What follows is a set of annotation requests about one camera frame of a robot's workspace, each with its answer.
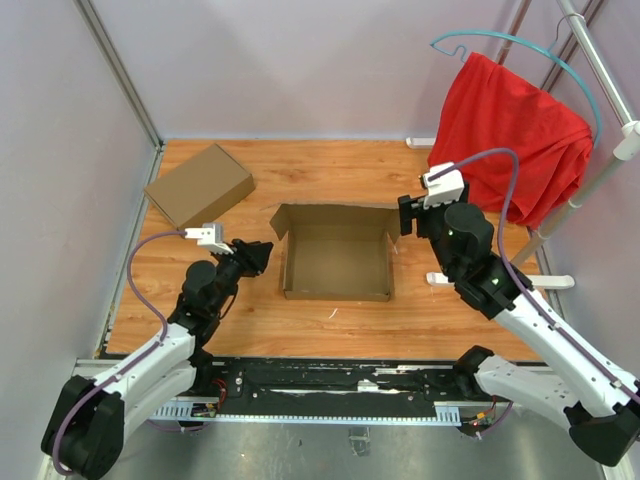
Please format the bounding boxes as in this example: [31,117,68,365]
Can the grey slotted cable duct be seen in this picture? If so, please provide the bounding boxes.
[151,396,462,427]

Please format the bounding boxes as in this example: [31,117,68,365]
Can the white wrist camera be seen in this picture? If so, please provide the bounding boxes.
[184,222,234,255]
[421,162,465,210]

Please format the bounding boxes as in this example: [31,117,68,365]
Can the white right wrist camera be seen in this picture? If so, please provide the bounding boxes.
[421,162,465,210]

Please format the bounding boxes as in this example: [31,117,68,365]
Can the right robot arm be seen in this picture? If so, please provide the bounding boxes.
[398,195,639,467]

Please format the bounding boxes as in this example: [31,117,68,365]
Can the white clothes rack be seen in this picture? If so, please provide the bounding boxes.
[405,0,640,291]

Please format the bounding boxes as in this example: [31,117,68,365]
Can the brown cardboard box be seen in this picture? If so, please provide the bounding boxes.
[145,144,255,230]
[270,203,400,302]

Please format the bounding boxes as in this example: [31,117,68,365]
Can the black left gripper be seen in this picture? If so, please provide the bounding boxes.
[210,238,274,314]

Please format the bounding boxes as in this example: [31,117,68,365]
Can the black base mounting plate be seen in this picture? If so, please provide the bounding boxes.
[210,357,493,404]

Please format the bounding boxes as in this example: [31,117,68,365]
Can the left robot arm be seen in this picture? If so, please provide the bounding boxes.
[41,239,273,479]

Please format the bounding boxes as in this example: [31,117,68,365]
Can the red cloth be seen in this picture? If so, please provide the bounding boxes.
[428,53,594,229]

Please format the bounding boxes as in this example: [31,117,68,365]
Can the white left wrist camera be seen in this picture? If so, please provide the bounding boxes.
[184,222,234,255]

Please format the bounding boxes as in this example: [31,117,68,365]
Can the aluminium frame rail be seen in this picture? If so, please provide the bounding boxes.
[37,357,640,480]

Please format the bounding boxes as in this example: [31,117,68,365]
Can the folded brown cardboard box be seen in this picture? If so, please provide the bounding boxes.
[145,144,255,230]

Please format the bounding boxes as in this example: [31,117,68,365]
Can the teal clothes hanger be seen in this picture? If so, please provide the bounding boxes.
[429,29,603,147]

